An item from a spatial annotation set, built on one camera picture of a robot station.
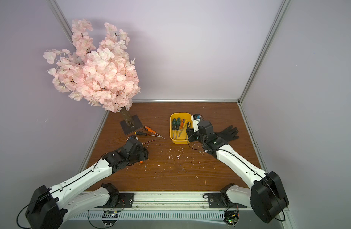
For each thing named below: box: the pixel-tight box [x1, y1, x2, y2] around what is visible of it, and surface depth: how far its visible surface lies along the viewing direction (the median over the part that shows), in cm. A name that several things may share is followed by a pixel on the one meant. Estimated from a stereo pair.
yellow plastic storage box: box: [169, 112, 194, 145], surface depth 105 cm
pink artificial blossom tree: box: [43, 19, 141, 126], surface depth 62 cm
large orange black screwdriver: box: [144, 125, 166, 140], surface depth 102 cm
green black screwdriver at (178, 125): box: [175, 117, 181, 141], surface depth 105 cm
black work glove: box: [215, 124, 240, 142], surface depth 102 cm
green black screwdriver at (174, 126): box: [172, 118, 177, 136], surface depth 105 cm
